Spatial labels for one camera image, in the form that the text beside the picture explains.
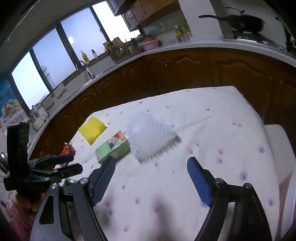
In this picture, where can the wooden cabinets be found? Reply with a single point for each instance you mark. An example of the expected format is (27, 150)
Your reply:
(185, 69)
(143, 11)

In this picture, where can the yellow sponge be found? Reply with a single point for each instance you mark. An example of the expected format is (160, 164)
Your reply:
(92, 129)

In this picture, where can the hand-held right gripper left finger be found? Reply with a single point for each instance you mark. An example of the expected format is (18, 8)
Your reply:
(104, 179)

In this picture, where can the pink basin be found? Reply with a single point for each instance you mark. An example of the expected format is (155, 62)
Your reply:
(149, 44)

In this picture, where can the gas stove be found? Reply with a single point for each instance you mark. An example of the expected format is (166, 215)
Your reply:
(254, 38)

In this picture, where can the yellow dish soap bottle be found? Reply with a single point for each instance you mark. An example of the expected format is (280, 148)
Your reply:
(85, 58)

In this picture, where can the pink seasoning containers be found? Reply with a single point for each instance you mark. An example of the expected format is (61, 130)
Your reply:
(183, 37)

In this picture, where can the crushed red can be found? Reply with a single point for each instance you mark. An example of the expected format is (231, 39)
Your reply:
(67, 150)

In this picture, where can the metal spoon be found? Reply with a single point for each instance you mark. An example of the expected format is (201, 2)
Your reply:
(3, 162)

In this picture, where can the wooden lower cabinets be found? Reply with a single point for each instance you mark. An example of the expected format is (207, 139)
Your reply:
(185, 69)

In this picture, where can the white pump bottle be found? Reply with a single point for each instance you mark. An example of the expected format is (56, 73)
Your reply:
(94, 54)

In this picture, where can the white foam net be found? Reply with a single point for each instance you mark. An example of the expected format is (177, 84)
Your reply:
(151, 136)

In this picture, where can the person's left hand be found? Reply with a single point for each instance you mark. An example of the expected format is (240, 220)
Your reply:
(27, 202)

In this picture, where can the pink floral garment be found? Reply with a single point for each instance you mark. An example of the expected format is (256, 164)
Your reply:
(18, 222)

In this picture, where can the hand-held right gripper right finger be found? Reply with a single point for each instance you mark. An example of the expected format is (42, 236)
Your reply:
(198, 179)

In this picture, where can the black wok with lid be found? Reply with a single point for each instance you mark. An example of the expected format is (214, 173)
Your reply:
(245, 22)

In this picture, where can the crushed green can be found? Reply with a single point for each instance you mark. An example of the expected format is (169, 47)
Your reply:
(69, 181)

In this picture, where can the white kettle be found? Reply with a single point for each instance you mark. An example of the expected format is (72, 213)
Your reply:
(39, 117)

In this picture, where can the white kitchen countertop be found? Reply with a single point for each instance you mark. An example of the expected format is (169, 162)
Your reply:
(161, 47)

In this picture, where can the colourful fruit poster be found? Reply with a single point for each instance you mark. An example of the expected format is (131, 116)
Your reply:
(9, 104)

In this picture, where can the kitchen window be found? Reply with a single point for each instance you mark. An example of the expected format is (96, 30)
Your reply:
(57, 58)

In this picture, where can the hanging dish cloth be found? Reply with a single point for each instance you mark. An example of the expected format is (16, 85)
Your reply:
(60, 90)
(48, 102)

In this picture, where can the floral white tablecloth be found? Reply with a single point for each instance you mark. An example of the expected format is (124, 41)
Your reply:
(185, 120)

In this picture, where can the wooden upper cabinets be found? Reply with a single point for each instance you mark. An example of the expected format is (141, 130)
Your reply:
(143, 11)

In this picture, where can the black cooking pot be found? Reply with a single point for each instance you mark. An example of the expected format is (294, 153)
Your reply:
(291, 44)

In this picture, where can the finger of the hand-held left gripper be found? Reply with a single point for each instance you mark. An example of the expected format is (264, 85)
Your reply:
(60, 158)
(69, 169)

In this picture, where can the wooden cutting board rack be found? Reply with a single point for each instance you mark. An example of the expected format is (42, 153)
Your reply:
(118, 51)

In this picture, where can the cooking oil bottle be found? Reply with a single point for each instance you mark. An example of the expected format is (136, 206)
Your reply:
(177, 30)
(183, 29)

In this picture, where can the kitchen faucet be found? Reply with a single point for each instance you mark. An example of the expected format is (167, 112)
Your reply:
(86, 69)

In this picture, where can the green cardboard box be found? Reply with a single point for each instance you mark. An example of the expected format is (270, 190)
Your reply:
(112, 147)

